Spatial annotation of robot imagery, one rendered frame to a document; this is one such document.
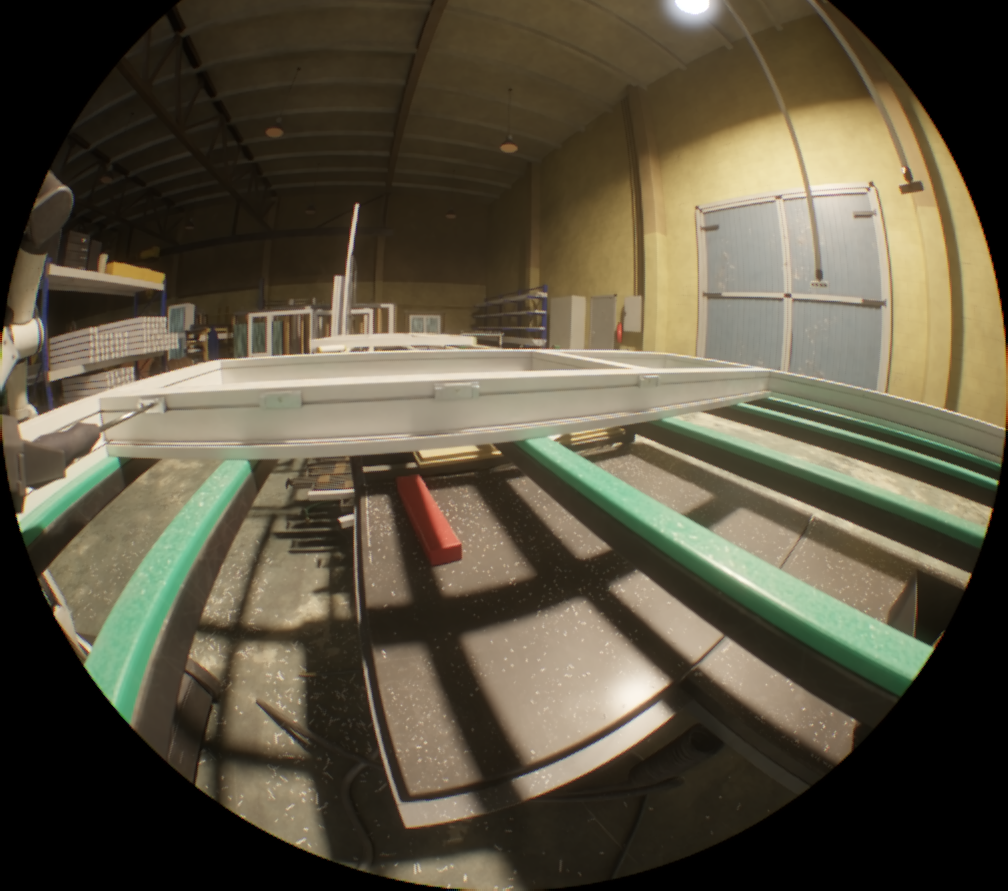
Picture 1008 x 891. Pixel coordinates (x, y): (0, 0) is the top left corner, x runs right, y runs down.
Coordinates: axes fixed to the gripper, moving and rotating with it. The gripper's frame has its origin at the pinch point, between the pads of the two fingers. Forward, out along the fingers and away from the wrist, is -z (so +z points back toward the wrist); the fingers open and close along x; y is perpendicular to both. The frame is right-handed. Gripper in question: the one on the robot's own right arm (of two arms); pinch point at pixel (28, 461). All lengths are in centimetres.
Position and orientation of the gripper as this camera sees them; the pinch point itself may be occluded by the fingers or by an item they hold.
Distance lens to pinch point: 32.9
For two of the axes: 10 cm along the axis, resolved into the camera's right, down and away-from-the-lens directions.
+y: 1.0, 9.8, -1.4
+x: -9.2, 0.4, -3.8
